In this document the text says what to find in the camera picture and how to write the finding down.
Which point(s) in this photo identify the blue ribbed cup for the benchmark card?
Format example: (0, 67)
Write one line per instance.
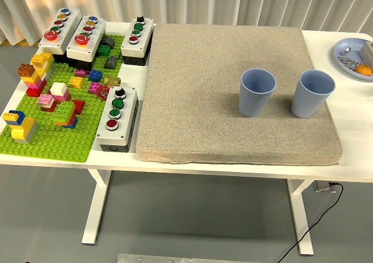
(253, 102)
(309, 102)

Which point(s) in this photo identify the grey-brown mat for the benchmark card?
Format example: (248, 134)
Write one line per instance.
(198, 99)

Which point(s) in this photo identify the white four-button control box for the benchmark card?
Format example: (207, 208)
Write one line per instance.
(145, 29)
(128, 108)

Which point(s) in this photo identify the grey sloped lego brick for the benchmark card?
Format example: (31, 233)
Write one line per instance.
(110, 62)

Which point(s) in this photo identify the pink magenta lego brick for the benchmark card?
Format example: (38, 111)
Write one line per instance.
(94, 88)

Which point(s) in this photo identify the blue lego brick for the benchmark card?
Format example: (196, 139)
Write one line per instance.
(95, 75)

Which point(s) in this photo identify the dark green lego brick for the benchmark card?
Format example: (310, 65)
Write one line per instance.
(104, 51)

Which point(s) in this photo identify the dark grey curved lego brick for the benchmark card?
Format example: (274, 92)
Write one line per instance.
(109, 41)

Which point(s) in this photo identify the small magenta lego brick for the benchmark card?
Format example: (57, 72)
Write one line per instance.
(81, 73)

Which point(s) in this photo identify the yellow lego brick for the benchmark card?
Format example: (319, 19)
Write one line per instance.
(76, 82)

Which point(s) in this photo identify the white table leg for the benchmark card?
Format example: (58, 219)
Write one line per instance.
(301, 216)
(96, 204)

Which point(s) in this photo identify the green red blue lego stack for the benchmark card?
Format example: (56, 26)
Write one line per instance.
(64, 111)

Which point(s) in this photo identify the white five-button control box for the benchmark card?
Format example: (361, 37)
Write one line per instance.
(71, 21)
(97, 29)

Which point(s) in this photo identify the green lego baseplate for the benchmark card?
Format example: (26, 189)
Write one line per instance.
(58, 146)

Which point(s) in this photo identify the white and magenta lego stack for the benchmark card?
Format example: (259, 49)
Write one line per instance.
(58, 88)

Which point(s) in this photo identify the pink and red lego stack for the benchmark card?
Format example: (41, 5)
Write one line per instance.
(46, 99)

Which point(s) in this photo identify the grey power box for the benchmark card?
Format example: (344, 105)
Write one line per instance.
(322, 187)

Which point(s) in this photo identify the tall multicolour lego tower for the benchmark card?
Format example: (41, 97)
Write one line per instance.
(36, 83)

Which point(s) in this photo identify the yellow blue grey lego figure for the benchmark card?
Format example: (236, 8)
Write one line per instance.
(24, 127)

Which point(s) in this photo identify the small orange fruit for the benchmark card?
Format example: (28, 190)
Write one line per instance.
(364, 70)

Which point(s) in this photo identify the light blue plate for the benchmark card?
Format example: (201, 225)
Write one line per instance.
(354, 42)

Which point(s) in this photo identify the grey metal block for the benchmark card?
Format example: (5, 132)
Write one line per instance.
(367, 50)

